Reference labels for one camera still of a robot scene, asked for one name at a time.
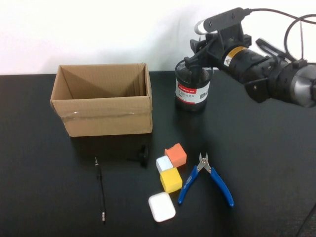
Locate blue-handled wire cutters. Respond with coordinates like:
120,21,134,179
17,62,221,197
177,152,235,207

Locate yellow foam block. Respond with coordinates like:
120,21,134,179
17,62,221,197
159,167,183,194

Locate black mesh pen holder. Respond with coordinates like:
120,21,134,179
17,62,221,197
174,58,214,113

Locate white foam block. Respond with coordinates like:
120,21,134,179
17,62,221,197
156,155,173,175

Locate orange foam block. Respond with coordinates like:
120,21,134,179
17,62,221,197
164,143,188,168

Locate white earbuds case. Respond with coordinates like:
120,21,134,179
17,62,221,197
148,192,176,223

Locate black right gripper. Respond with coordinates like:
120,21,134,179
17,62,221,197
184,22,253,78

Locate thin black screwdriver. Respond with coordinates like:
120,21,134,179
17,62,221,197
94,157,107,223

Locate small black plastic knob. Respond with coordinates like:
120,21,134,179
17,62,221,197
126,145,150,168

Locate brown cardboard box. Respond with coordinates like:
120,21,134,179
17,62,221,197
50,63,154,138

